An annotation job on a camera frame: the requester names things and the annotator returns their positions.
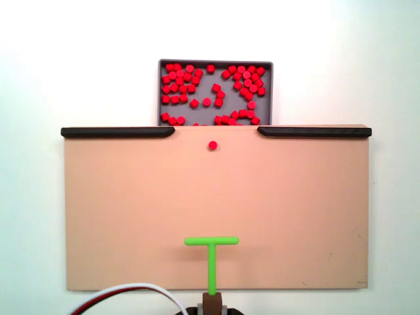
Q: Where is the green T pusher tool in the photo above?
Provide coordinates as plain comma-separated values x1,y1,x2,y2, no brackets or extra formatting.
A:
183,236,240,312

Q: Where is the tan flat work board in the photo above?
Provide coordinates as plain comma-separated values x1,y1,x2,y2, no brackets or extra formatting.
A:
62,123,373,292

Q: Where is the red white black servo cable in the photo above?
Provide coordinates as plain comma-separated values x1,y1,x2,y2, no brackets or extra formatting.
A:
67,282,188,315

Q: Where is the grey rectangular container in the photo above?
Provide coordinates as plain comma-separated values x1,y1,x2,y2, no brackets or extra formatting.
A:
157,58,274,127

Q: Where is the black edge rail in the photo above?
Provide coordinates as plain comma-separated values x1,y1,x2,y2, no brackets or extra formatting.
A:
60,127,176,138
257,125,373,138

